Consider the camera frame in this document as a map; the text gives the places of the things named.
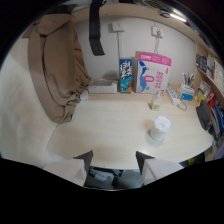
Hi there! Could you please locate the round cotton swab container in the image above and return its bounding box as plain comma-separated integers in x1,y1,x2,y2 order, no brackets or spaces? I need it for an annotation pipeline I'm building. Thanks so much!
148,115,173,142

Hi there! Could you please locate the small clear pump bottle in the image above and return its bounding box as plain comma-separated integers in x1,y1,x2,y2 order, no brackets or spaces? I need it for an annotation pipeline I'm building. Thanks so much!
150,90,163,112

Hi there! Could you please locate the black bag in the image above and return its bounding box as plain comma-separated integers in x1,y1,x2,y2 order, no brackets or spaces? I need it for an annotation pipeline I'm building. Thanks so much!
195,99,213,132

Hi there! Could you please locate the white power strip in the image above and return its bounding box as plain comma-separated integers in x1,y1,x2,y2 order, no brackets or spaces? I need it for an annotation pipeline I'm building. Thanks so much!
166,85,182,106

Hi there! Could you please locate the white pen holder box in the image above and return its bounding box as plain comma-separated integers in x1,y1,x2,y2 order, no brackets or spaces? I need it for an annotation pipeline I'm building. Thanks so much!
179,83,196,102

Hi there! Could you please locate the pink and white carton box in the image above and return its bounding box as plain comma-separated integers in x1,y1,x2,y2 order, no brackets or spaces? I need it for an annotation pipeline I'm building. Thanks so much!
134,50,173,96

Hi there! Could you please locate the tall blue drink carton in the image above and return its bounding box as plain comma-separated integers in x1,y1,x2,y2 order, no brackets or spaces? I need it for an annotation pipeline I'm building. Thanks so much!
118,58,134,94

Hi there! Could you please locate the wooden shelf unit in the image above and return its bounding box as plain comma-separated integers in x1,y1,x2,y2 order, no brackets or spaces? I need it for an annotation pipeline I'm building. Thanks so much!
192,41,224,108

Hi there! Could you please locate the white wall socket with plug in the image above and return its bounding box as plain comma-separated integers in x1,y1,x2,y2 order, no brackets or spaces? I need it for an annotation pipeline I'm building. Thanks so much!
151,25,164,39

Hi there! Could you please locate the black hanging strap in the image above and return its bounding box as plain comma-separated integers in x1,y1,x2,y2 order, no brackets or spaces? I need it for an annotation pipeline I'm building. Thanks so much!
88,0,108,57

